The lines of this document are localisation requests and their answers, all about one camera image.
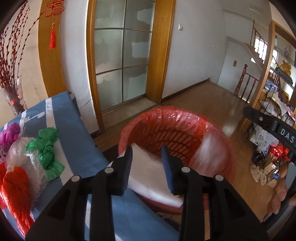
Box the white plastic bag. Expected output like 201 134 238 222
128 143 183 208

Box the right hand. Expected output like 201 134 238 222
267 163 288 215

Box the magenta plastic bag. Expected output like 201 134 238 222
1 123 21 150

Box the blue white striped cloth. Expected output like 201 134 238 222
1 91 179 240

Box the clear bubble wrap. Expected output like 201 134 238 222
5 137 48 206

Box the frosted glass sliding door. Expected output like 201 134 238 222
86 1 176 133

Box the red hanging knot ornament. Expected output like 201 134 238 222
45 0 64 50

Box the wooden display shelf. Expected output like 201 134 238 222
239 20 296 130

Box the green plastic bag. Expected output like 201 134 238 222
25 127 65 181

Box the red berry branch bouquet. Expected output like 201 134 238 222
0 1 45 93

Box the red plastic waste basket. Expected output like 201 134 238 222
117 105 236 215

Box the glass vase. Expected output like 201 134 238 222
1 76 27 116

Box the red plastic bag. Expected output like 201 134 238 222
1 162 34 236

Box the wooden stair railing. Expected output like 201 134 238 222
234 64 259 104

